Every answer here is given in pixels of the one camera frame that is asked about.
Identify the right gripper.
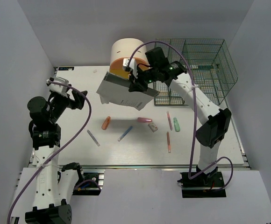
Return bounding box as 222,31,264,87
128,66,158,92

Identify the white paper booklet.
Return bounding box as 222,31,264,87
96,72,158,111

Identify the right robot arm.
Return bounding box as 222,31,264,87
123,47,231,186

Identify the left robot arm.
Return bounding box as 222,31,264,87
25,91,85,224

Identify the pink highlighter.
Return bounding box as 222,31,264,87
137,117,152,123

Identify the black label sticker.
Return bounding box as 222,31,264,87
58,67,74,71

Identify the orange highlighter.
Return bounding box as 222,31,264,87
101,116,111,130

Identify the round drawer storage box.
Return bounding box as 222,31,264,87
109,38,149,79

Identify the white eraser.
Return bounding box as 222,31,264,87
148,122,158,132

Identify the pink pen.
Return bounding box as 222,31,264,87
166,111,173,131

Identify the blue pen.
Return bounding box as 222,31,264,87
118,126,133,142

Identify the purple pen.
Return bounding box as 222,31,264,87
87,130,100,147

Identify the green highlighter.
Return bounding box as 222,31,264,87
173,117,180,132

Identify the orange pen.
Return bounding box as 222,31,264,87
166,131,171,153

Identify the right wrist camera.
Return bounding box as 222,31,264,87
122,58,138,78

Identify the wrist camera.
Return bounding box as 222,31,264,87
122,58,138,78
46,77,69,98

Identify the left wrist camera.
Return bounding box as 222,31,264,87
46,77,69,98

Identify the green wire mesh organizer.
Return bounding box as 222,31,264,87
155,38,238,105

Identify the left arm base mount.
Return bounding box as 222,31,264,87
73,169,104,196

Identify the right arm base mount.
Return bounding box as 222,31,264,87
177,172,227,198

